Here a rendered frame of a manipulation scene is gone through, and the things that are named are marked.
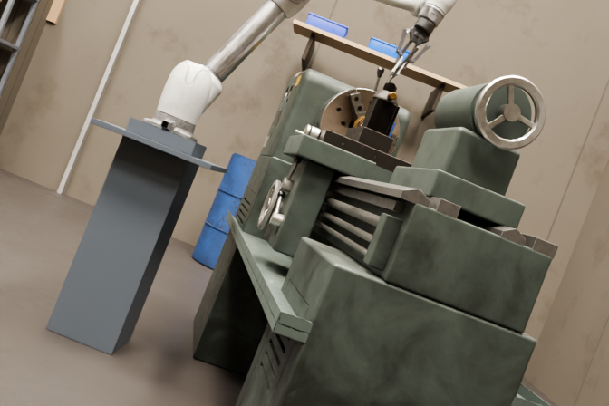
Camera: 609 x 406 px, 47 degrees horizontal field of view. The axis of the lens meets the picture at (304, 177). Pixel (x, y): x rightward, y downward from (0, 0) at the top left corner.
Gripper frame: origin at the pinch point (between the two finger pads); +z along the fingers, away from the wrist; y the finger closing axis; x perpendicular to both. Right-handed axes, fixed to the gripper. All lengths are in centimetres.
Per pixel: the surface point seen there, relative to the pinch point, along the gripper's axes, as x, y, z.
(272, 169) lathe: 13, -19, 60
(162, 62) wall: 337, -137, 23
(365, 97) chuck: -1.4, -4.6, 17.6
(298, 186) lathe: -75, -14, 63
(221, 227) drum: 244, -20, 108
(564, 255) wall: 299, 237, -22
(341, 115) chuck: -1.7, -8.8, 28.7
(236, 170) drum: 247, -33, 67
